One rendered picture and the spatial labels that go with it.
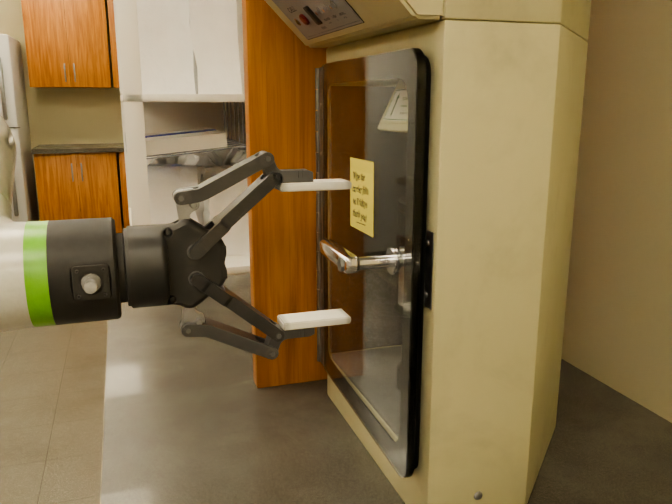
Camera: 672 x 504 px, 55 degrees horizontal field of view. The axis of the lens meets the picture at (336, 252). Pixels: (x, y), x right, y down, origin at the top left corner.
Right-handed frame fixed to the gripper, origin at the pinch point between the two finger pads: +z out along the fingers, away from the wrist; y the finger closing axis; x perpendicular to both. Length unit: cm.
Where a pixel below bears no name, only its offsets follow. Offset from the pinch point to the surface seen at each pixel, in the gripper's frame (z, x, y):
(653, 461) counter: 36.3, -7.1, -25.9
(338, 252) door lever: -0.9, -3.5, 0.8
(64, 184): -63, 490, -47
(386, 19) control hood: 2.7, -5.8, 21.5
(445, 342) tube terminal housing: 6.9, -10.7, -6.5
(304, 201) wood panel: 4.0, 26.2, 1.2
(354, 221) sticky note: 4.1, 6.0, 1.8
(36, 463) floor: -58, 188, -119
